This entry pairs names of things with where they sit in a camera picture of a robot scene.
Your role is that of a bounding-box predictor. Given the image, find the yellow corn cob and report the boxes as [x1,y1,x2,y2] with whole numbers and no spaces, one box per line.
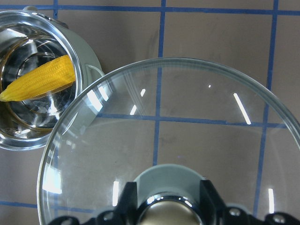
[0,55,76,102]

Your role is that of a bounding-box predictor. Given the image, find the brown grid table mat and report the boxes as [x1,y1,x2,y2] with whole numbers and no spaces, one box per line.
[0,0,300,225]

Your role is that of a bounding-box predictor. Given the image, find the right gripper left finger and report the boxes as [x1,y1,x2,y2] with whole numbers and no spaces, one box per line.
[117,182,139,225]

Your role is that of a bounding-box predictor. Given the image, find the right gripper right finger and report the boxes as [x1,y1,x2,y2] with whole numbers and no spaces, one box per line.
[199,180,226,225]

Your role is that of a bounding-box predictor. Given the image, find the white electric pot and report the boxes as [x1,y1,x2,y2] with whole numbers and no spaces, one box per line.
[0,7,104,151]

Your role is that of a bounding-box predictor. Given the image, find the glass pot lid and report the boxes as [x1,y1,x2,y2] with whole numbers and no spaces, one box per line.
[38,58,300,225]

